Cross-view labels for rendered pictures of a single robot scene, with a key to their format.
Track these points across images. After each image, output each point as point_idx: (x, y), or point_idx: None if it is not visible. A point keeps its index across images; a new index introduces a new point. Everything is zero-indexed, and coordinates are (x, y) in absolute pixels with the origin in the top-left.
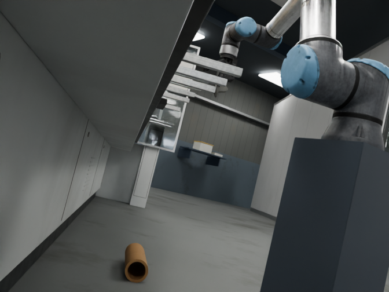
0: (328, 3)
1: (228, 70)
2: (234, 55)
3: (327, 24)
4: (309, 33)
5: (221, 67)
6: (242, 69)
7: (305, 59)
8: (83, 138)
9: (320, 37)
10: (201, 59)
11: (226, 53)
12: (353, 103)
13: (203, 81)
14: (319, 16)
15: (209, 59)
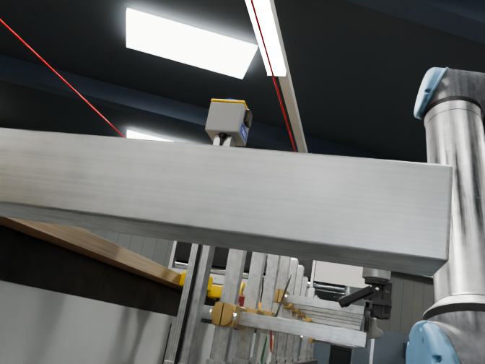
0: (475, 226)
1: (341, 339)
2: (385, 278)
3: (479, 270)
4: (445, 291)
5: (328, 335)
6: (364, 334)
7: (432, 363)
8: None
9: (464, 305)
10: (293, 326)
11: (371, 277)
12: None
13: (355, 313)
14: (459, 255)
15: (306, 325)
